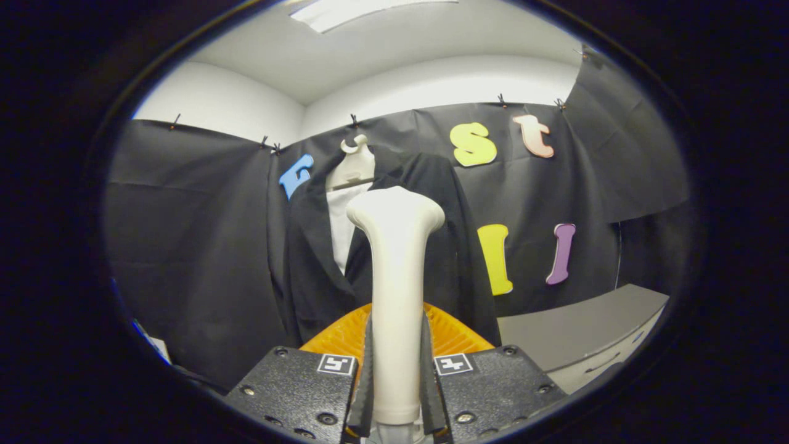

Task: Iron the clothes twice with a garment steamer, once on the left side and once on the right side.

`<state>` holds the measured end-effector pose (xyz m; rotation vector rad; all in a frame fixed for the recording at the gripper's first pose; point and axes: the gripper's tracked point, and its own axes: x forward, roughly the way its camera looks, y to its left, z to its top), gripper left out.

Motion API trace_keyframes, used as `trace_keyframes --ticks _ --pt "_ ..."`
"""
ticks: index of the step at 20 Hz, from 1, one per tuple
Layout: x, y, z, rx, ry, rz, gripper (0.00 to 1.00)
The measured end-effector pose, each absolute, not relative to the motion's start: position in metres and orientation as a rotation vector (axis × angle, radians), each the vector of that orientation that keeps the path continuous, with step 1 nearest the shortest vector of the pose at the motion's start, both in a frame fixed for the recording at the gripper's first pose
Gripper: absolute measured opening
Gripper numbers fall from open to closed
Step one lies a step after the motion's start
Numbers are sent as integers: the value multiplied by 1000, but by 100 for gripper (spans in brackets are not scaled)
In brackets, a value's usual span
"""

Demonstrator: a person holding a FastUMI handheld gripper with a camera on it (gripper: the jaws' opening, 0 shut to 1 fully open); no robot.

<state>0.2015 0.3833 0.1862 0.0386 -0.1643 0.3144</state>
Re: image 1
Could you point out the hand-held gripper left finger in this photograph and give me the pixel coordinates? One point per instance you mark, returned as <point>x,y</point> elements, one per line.
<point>365,394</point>

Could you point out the black backdrop cloth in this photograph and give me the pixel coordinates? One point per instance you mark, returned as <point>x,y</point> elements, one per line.
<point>197,246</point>

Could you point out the black jacket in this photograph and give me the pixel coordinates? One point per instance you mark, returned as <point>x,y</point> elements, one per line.
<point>444,246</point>

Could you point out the white garment steamer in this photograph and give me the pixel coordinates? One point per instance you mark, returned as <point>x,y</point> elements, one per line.
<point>397,277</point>

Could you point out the grey cabinet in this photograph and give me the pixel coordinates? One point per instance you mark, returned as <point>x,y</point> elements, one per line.
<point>573,327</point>

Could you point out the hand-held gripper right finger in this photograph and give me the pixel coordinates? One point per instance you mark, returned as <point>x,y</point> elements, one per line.
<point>430,394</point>

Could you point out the ceiling light panel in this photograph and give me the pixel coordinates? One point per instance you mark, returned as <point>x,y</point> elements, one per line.
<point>345,12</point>

